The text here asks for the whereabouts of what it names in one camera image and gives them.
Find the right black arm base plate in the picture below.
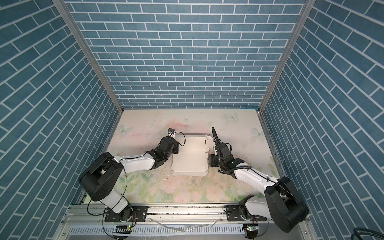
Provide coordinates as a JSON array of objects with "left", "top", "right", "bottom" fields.
[{"left": 223, "top": 205, "right": 268, "bottom": 222}]

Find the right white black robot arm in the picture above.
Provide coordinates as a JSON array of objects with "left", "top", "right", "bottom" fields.
[{"left": 208, "top": 137, "right": 309, "bottom": 233}]

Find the left circuit board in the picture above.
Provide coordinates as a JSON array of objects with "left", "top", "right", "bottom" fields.
[{"left": 113, "top": 225, "right": 132, "bottom": 236}]

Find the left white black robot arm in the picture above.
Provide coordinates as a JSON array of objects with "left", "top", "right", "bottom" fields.
[{"left": 79, "top": 135, "right": 180, "bottom": 222}]

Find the right aluminium corner post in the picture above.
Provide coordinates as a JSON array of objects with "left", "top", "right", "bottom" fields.
[{"left": 259, "top": 0, "right": 316, "bottom": 114}]

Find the right circuit board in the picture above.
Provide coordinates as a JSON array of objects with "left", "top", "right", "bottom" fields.
[{"left": 243, "top": 224, "right": 259, "bottom": 239}]

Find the left aluminium corner post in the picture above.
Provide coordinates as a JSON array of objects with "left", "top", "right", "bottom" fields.
[{"left": 52, "top": 0, "right": 124, "bottom": 114}]

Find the aluminium corner post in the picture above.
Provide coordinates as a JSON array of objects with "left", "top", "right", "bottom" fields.
[
  {"left": 259, "top": 0, "right": 316, "bottom": 114},
  {"left": 52, "top": 0, "right": 124, "bottom": 114}
]

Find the black cable bottom right corner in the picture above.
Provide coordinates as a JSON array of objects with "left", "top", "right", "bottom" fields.
[{"left": 350, "top": 227, "right": 384, "bottom": 240}]

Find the aluminium front rail frame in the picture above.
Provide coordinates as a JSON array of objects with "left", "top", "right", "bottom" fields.
[{"left": 54, "top": 203, "right": 317, "bottom": 240}]

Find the circuit board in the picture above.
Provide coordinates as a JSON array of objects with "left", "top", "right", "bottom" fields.
[
  {"left": 113, "top": 225, "right": 132, "bottom": 236},
  {"left": 243, "top": 224, "right": 259, "bottom": 239}
]

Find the white paper box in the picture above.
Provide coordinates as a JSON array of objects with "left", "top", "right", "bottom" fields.
[{"left": 171, "top": 134, "right": 214, "bottom": 176}]

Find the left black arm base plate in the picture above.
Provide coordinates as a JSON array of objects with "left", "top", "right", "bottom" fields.
[{"left": 104, "top": 205, "right": 149, "bottom": 223}]

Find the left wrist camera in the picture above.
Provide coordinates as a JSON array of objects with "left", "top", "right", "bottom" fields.
[{"left": 167, "top": 128, "right": 175, "bottom": 138}]

